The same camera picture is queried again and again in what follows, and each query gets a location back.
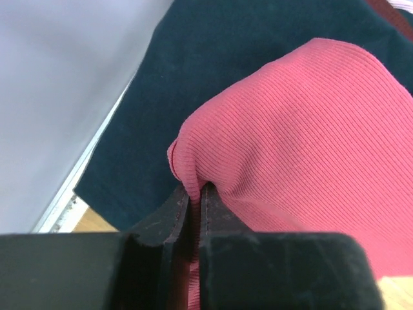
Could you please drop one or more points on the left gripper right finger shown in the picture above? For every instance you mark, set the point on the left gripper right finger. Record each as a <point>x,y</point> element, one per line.
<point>243,269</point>

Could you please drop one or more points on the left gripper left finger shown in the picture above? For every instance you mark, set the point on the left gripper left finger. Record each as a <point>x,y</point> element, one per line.
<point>145,267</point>

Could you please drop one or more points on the red tank top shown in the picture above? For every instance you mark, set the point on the red tank top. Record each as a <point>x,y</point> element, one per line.
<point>319,140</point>

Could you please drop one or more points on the folded navy tank top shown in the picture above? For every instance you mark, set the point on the folded navy tank top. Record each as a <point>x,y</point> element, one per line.
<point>197,50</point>

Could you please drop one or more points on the pink garment under stack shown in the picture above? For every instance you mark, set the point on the pink garment under stack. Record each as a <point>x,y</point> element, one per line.
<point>402,22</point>

